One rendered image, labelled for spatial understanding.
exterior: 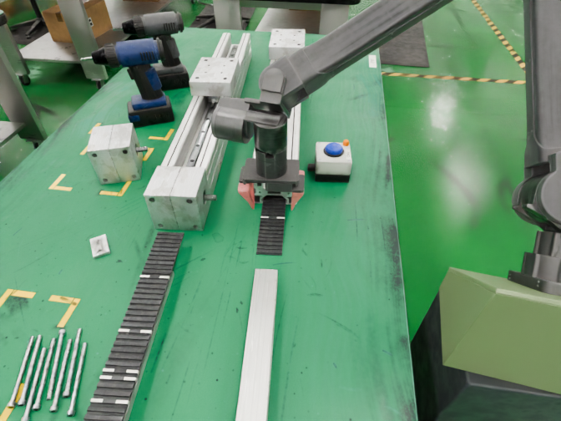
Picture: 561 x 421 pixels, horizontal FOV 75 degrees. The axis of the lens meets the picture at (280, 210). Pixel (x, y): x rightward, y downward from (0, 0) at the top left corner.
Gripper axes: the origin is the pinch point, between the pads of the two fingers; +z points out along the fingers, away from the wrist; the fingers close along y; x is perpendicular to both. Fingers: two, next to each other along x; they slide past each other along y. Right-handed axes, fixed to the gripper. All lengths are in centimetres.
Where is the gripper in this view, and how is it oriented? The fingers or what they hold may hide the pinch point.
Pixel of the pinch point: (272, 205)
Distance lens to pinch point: 74.5
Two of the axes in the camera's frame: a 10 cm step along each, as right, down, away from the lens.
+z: 0.0, 7.2, 7.0
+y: -10.0, -0.4, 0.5
